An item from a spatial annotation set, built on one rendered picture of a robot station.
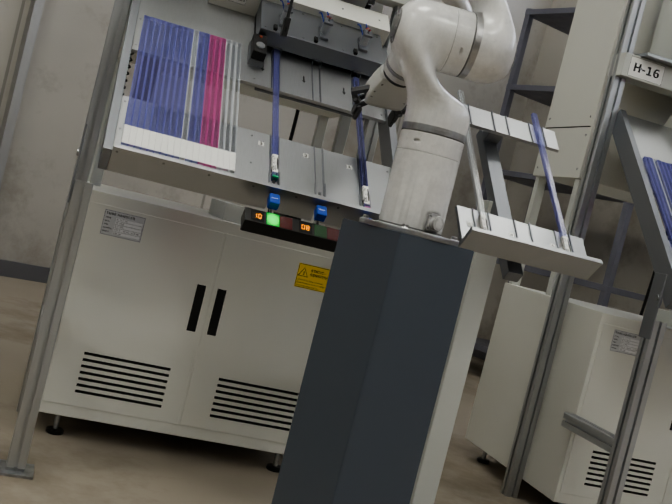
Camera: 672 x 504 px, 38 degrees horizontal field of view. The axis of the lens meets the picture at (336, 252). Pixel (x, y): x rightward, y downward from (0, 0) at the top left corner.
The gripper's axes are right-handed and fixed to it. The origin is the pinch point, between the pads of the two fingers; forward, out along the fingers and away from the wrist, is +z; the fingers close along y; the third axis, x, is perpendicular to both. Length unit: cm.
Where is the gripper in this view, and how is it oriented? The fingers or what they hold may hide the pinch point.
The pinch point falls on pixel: (373, 116)
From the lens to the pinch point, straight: 237.2
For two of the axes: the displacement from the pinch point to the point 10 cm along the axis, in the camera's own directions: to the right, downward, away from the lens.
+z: -3.6, 5.2, 7.7
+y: -9.3, -1.5, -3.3
